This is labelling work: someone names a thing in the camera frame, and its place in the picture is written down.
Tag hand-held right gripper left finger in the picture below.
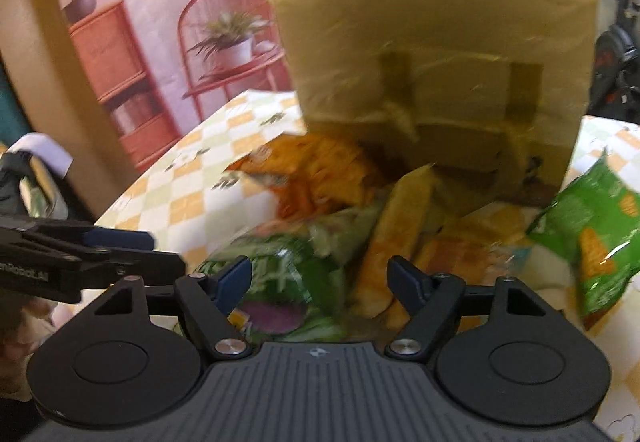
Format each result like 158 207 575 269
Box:
92 256 253 363

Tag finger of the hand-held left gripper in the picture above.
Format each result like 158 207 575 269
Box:
20 218 155 253
75 248 187 291

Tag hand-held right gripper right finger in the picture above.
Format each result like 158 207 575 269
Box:
384 256 548 363

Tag green and purple snack bag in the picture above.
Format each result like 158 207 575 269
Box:
200 207 386 343

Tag long yellow snack packet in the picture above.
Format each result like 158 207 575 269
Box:
350 164 436 317

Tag clear pastry packet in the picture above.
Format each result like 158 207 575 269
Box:
390 217 536 323

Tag orange snack bag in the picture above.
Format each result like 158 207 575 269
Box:
225 132 386 223

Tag taped cardboard box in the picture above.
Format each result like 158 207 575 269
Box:
267 0 600 217

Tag checkered tablecloth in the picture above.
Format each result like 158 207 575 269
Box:
95 89 640 442

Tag white paper label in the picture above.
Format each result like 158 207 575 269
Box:
10 132 71 177

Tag black exercise bike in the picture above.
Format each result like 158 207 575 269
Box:
585 0 640 127

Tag pink wall poster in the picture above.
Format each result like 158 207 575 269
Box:
42 0 361 167

